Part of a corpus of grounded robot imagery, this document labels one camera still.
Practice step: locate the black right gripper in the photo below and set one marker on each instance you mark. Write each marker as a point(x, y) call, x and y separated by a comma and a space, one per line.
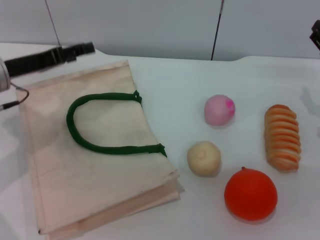
point(315, 35)

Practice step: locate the striped orange twisted bread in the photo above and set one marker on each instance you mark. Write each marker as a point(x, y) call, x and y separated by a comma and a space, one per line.
point(282, 137)

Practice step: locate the cream round bun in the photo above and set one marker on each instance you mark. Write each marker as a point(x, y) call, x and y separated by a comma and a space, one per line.
point(203, 158)

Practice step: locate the orange fruit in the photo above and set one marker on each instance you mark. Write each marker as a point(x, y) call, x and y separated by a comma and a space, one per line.
point(250, 195)

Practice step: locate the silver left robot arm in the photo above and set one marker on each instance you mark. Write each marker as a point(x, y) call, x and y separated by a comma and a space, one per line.
point(3, 75)

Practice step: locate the pink peach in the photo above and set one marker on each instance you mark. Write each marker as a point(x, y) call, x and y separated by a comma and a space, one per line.
point(218, 110)

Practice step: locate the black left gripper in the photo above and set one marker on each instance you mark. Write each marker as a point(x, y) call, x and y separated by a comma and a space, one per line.
point(30, 62)

